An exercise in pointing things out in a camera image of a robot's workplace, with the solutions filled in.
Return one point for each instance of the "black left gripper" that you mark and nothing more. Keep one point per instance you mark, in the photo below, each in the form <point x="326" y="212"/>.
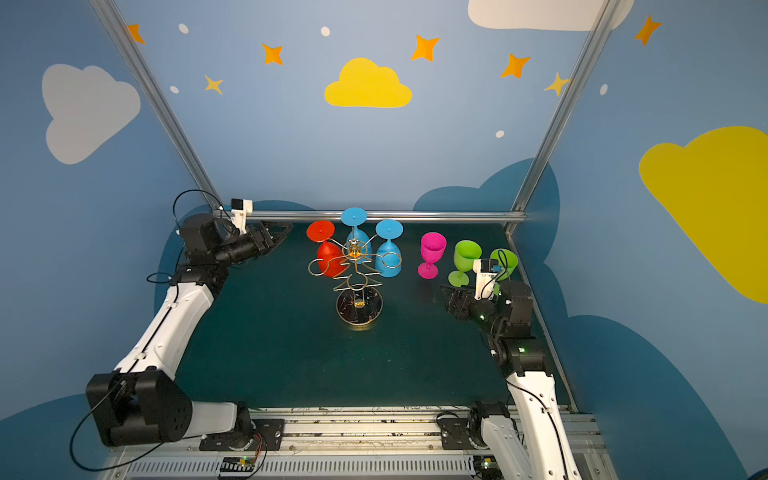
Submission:
<point x="261" y="238"/>

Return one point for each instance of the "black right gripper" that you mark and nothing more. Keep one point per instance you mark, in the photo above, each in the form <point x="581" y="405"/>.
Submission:
<point x="459" y="301"/>

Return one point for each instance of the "green wine glass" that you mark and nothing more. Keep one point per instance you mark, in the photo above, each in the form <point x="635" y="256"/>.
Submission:
<point x="507" y="262"/>
<point x="465" y="253"/>

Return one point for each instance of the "magenta plastic wine glass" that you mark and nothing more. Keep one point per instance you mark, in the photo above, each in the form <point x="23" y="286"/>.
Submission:
<point x="432" y="248"/>

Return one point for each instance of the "red plastic wine glass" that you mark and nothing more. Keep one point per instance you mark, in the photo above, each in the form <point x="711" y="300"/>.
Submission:
<point x="329" y="260"/>

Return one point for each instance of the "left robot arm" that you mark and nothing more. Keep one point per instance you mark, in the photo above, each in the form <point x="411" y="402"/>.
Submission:
<point x="139" y="402"/>

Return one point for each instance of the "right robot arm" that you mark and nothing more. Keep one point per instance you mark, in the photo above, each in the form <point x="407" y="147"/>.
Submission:
<point x="540" y="448"/>

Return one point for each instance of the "blue wine glass right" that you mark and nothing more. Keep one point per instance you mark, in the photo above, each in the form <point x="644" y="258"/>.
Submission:
<point x="388" y="260"/>

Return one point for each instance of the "blue wine glass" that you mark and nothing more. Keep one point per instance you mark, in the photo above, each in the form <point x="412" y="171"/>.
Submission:
<point x="354" y="218"/>
<point x="388" y="260"/>

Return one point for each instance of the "blue wine glass left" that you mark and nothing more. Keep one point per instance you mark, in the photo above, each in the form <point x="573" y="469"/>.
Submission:
<point x="354" y="218"/>

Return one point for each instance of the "right green circuit board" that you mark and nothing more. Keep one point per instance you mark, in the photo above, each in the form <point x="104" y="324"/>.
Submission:
<point x="486" y="468"/>

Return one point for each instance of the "green circuit board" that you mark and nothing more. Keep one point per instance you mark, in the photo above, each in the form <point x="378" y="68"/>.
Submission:
<point x="237" y="466"/>
<point x="486" y="468"/>

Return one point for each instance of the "left green circuit board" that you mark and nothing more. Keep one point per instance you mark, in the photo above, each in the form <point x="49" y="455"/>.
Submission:
<point x="237" y="466"/>

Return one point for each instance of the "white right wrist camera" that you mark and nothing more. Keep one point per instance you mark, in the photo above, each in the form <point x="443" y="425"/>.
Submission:
<point x="488" y="272"/>

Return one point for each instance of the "aluminium frame back rail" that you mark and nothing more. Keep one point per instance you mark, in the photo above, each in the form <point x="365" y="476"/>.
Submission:
<point x="306" y="216"/>

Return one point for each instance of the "gold wire glass rack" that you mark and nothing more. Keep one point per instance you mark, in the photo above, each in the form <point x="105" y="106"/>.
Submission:
<point x="359" y="302"/>

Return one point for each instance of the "aluminium frame left post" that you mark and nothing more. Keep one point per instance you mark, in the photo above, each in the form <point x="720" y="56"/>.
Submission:
<point x="113" y="22"/>

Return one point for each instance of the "aluminium frame post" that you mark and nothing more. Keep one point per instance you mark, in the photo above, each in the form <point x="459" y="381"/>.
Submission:
<point x="609" y="16"/>
<point x="113" y="22"/>

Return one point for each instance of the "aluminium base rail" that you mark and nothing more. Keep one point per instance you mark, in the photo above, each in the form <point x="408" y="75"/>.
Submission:
<point x="345" y="443"/>

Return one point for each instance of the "aluminium frame right post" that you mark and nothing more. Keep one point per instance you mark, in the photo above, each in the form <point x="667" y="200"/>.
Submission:
<point x="609" y="16"/>

